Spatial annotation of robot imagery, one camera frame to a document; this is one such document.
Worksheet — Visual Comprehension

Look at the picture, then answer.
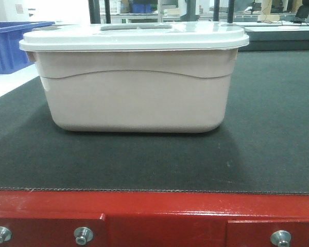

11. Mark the white lidded plastic bin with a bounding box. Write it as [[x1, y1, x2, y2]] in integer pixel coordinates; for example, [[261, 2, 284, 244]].
[[19, 21, 249, 133]]

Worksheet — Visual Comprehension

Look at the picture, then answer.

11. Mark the large blue plastic crate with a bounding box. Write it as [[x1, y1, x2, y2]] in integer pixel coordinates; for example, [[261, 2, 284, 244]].
[[0, 21, 54, 74]]

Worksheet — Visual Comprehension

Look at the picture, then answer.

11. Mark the red metal table frame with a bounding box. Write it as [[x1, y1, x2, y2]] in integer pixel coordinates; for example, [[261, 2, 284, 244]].
[[0, 190, 309, 246]]

